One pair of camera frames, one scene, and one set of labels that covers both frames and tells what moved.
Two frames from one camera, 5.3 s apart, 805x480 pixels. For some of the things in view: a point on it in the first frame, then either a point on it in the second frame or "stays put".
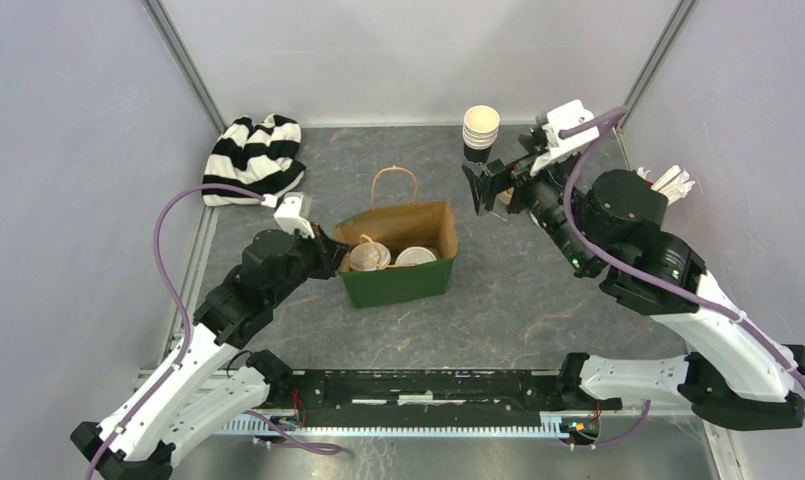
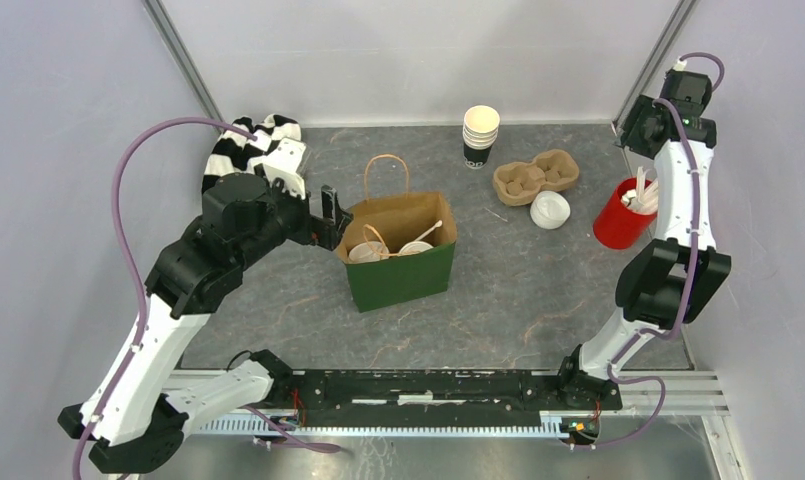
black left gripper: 330,252 → 327,231
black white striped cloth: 262,158 stays put
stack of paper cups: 480,131 stays put
